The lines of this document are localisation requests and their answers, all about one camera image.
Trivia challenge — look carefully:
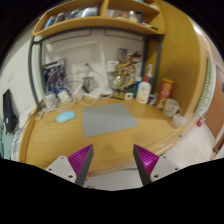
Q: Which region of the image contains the clear plastic lidded container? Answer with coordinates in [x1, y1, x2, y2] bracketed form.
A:
[43, 90, 59, 109]

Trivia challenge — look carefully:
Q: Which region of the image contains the white power strip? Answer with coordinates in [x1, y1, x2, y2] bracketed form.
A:
[78, 84, 114, 101]

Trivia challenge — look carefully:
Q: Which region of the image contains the brown wooden door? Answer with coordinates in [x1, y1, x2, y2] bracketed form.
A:
[204, 64, 224, 158]

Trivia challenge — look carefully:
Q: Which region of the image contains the grey mouse pad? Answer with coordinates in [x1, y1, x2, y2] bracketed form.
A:
[81, 102, 139, 138]

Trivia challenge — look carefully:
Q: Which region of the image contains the black bag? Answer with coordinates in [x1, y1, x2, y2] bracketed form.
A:
[2, 88, 18, 134]

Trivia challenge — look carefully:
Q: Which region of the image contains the dark green jar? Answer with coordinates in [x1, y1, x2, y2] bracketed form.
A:
[134, 77, 143, 98]

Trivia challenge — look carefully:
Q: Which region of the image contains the small white bowl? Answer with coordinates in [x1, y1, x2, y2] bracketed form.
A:
[171, 114, 188, 129]

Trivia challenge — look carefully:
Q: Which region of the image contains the tan robot figure model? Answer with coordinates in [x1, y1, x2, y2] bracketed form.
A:
[111, 56, 143, 100]

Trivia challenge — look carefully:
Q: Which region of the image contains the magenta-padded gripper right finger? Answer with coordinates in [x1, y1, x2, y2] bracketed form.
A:
[132, 143, 181, 187]

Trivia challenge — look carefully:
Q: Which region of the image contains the white tangled charger cable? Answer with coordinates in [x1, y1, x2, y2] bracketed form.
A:
[41, 74, 101, 114]

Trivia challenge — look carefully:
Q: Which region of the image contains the teal plaid bedding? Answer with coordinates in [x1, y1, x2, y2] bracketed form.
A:
[0, 126, 14, 159]

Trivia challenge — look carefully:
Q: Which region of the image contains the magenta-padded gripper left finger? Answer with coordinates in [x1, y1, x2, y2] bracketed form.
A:
[44, 143, 95, 187]

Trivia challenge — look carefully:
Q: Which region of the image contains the red snack can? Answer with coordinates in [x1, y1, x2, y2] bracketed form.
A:
[156, 77, 175, 110]

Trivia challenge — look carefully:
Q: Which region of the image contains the white multi-port charger block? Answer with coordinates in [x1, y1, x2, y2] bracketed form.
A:
[57, 89, 73, 104]

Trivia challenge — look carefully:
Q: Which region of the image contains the clear snack bag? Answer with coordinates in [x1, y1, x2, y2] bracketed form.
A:
[34, 111, 46, 121]

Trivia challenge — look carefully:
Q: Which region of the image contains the light blue computer mouse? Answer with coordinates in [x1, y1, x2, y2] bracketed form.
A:
[55, 110, 77, 124]

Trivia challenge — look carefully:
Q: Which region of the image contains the blue robot model kit box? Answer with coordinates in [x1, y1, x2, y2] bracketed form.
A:
[41, 59, 69, 95]

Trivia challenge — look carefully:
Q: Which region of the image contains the blue-topped spray bottle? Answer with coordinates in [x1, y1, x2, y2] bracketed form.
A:
[145, 63, 156, 96]

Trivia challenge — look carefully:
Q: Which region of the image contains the wooden shelf unit, grey frame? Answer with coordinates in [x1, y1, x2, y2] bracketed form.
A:
[28, 0, 167, 111]

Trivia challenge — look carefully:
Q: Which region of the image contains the white mug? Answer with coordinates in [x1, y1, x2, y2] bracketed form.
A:
[162, 98, 183, 118]

